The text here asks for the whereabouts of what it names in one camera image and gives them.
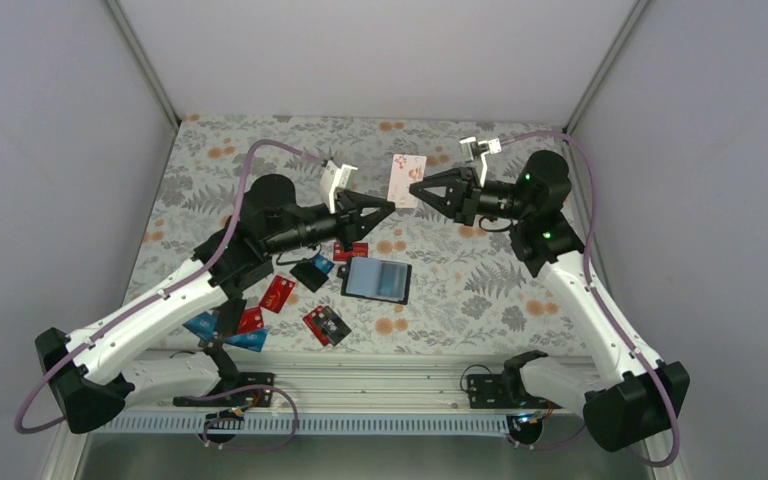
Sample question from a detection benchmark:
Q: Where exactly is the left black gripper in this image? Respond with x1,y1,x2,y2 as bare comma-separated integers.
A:
265,192,394,256

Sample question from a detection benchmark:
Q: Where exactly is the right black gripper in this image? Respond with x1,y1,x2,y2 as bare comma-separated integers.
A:
409,166,531,226

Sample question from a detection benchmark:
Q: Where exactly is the pale pink blossom card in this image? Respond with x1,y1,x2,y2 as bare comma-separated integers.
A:
387,154,427,209

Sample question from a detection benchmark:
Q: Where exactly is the black card holder wallet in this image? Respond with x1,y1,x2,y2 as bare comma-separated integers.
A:
338,257,413,305

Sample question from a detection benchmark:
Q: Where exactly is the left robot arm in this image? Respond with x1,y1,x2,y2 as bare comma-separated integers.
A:
34,174,395,434

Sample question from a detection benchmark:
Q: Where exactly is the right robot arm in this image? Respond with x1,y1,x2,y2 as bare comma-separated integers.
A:
409,150,690,452

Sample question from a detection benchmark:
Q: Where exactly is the red VIP card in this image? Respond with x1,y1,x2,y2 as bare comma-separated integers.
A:
332,241,369,263

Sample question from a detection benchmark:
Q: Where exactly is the blue card under black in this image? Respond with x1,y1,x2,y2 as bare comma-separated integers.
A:
312,254,335,275

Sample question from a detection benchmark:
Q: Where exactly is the black card upper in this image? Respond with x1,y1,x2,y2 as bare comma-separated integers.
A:
290,262,329,292

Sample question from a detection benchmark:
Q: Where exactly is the black patterned card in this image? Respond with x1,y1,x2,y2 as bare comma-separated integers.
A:
313,306,352,346

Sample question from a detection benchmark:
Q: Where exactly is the red card centre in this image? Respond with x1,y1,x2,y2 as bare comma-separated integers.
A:
259,275,296,313

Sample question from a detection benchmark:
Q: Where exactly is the red card lower left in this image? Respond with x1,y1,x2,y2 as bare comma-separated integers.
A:
236,306,265,334

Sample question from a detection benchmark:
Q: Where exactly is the blue card lower left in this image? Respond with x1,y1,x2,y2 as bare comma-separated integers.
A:
224,328,269,352

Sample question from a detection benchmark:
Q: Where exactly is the black card far left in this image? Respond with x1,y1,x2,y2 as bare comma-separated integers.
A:
214,298,247,339

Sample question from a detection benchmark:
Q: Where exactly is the blue card far left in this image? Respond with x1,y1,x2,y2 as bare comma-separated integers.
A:
183,312,217,341

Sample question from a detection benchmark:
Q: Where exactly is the floral patterned table mat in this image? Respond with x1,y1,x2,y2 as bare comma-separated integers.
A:
127,115,587,357

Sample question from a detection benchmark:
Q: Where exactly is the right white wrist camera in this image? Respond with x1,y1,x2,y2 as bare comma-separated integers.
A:
459,137,502,187

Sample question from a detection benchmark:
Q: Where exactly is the aluminium rail frame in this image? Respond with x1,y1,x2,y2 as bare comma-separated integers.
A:
69,349,665,415

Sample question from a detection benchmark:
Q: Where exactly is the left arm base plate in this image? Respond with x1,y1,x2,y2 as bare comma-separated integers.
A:
172,372,275,408

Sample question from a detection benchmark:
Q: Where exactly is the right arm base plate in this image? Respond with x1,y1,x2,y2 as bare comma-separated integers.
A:
465,373,550,410

